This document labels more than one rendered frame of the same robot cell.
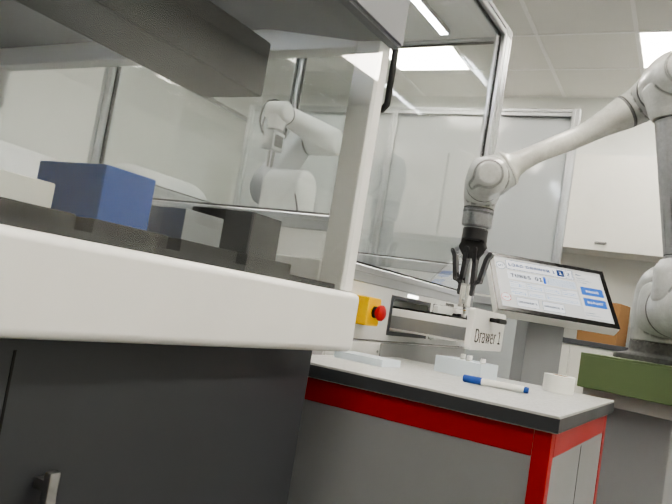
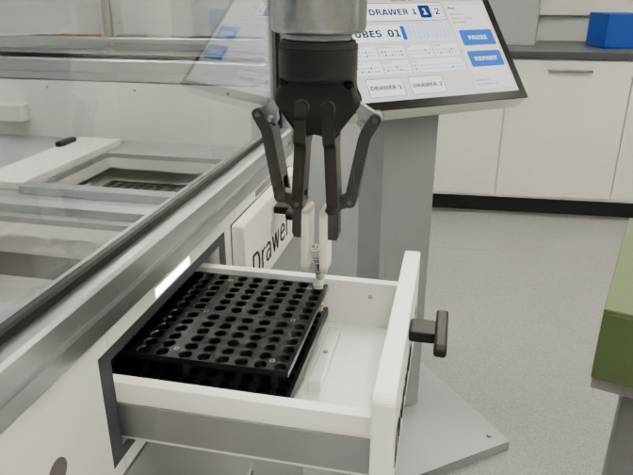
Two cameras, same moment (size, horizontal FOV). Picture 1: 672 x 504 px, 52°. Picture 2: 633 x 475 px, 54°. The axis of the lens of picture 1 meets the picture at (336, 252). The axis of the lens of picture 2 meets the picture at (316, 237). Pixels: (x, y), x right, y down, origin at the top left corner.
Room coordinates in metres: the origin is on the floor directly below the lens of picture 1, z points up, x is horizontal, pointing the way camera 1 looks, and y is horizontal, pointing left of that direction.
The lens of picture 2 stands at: (1.47, -0.21, 1.21)
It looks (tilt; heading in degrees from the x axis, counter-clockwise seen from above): 22 degrees down; 342
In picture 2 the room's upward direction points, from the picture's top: straight up
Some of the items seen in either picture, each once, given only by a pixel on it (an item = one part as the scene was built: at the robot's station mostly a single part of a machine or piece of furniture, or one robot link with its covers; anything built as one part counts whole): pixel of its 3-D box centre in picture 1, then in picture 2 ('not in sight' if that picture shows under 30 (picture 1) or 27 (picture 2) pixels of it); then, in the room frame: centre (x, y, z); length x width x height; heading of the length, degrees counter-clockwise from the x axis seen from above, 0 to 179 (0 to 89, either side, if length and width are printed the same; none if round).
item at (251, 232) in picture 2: (449, 324); (270, 226); (2.32, -0.41, 0.87); 0.29 x 0.02 x 0.11; 150
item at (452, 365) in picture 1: (465, 367); not in sight; (1.67, -0.35, 0.78); 0.12 x 0.08 x 0.04; 48
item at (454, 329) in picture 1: (416, 322); (201, 340); (2.04, -0.27, 0.86); 0.40 x 0.26 x 0.06; 60
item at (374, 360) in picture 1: (367, 358); not in sight; (1.60, -0.11, 0.77); 0.13 x 0.09 x 0.02; 56
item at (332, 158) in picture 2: (474, 266); (332, 155); (2.04, -0.41, 1.05); 0.04 x 0.01 x 0.11; 150
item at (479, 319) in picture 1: (486, 330); (398, 356); (1.94, -0.45, 0.87); 0.29 x 0.02 x 0.11; 150
